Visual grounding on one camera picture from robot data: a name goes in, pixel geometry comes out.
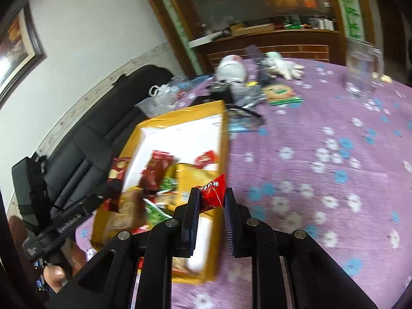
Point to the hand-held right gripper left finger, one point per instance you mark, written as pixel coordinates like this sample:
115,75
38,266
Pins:
190,222

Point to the wooden cabinet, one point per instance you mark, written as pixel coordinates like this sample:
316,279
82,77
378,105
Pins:
273,43

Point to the green biscuit packet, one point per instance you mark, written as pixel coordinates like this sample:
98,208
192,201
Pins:
280,92

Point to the black charger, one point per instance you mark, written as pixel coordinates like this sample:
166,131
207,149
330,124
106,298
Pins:
222,92

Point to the white glove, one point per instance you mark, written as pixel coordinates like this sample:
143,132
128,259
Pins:
283,64

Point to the framed wall picture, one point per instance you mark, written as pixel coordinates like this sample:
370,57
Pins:
16,51

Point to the clear plastic bag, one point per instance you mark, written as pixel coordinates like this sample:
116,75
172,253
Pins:
161,99

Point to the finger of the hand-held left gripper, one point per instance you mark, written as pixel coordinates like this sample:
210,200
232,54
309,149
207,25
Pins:
103,196

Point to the pale yellow object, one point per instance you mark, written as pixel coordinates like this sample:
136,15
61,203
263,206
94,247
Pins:
383,78

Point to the silver plastic bag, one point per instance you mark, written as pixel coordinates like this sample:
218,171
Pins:
247,95

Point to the clear glass pitcher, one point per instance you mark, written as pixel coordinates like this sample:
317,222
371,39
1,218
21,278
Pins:
360,67

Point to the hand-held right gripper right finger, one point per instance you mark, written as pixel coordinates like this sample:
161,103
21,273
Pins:
230,225

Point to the black bag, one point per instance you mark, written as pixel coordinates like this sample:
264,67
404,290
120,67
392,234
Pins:
96,128

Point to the yellow cardboard box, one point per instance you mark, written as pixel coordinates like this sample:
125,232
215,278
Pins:
180,112

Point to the person's left hand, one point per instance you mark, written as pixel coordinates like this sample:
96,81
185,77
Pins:
54,276

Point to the white round container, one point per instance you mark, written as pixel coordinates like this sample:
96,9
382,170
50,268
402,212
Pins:
230,67

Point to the blue flat packet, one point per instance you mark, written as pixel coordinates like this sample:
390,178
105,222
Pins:
241,127

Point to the purple phone stand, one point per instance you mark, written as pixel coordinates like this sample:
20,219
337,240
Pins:
254,54

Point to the bamboo print panel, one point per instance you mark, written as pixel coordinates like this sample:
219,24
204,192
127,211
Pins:
350,6

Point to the purple floral tablecloth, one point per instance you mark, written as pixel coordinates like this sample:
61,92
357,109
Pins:
305,183

